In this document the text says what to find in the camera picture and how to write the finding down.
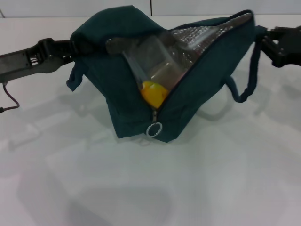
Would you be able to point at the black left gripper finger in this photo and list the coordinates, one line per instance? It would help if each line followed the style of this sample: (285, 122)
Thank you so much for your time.
(120, 46)

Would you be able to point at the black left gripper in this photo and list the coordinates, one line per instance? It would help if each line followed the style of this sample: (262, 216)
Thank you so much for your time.
(21, 63)

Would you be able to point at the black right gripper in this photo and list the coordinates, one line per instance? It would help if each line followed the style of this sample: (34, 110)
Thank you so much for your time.
(290, 47)

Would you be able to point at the dark teal insulated lunch bag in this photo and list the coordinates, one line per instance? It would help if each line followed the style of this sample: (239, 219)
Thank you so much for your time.
(101, 70)

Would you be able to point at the clear blue-rimmed food container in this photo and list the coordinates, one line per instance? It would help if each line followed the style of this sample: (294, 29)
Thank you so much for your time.
(160, 61)

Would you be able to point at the yellow banana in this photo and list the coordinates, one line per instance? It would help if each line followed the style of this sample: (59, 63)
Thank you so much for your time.
(154, 94)

